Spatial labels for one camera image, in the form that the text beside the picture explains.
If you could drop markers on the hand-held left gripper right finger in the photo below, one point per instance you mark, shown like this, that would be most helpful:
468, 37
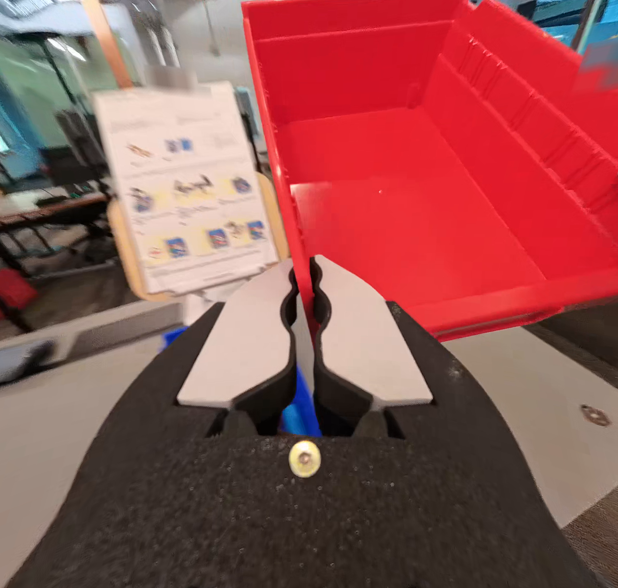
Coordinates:
372, 346

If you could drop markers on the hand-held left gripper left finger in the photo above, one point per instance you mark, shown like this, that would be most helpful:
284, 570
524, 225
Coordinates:
237, 348

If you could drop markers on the blue plastic bin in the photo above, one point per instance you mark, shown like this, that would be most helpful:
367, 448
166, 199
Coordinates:
299, 409

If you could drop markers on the red plastic bin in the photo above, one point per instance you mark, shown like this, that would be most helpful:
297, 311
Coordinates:
415, 192

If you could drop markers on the clipboard with instruction sheet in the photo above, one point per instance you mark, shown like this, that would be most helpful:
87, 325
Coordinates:
188, 192

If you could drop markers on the grey bag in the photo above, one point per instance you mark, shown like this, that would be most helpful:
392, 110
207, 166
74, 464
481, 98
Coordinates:
21, 356

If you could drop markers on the red bag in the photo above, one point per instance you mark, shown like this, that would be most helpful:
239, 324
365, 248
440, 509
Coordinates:
14, 293

